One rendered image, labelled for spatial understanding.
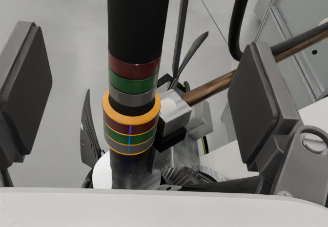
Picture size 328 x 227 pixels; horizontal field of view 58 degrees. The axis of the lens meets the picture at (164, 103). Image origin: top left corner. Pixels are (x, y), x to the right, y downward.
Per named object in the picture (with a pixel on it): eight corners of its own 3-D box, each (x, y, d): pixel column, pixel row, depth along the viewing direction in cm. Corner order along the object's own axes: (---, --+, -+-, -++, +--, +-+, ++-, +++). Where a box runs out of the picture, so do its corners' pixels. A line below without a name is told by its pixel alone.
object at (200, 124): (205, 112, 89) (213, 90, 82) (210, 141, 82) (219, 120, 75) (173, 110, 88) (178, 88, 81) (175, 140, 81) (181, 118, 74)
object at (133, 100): (139, 68, 23) (140, 55, 22) (165, 95, 21) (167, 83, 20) (99, 83, 21) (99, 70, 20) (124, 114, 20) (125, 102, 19)
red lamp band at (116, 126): (139, 85, 25) (139, 74, 24) (170, 119, 23) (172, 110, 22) (92, 105, 23) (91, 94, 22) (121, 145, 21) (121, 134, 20)
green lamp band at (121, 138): (138, 95, 26) (139, 86, 25) (167, 130, 24) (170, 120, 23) (93, 115, 24) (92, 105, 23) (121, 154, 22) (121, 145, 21)
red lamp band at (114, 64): (141, 40, 21) (142, 25, 20) (170, 68, 19) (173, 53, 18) (98, 54, 19) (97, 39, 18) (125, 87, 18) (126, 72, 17)
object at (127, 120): (136, 108, 27) (140, 71, 24) (164, 141, 25) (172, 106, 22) (94, 128, 25) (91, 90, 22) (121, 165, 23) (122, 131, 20)
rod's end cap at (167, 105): (164, 107, 28) (167, 92, 26) (177, 122, 27) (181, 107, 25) (147, 115, 27) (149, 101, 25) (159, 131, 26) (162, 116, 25)
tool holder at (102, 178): (150, 134, 36) (159, 74, 28) (187, 179, 32) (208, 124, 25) (80, 170, 31) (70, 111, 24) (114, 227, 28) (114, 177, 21)
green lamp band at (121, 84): (140, 54, 22) (141, 41, 21) (167, 83, 20) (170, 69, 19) (99, 70, 20) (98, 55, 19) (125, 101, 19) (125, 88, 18)
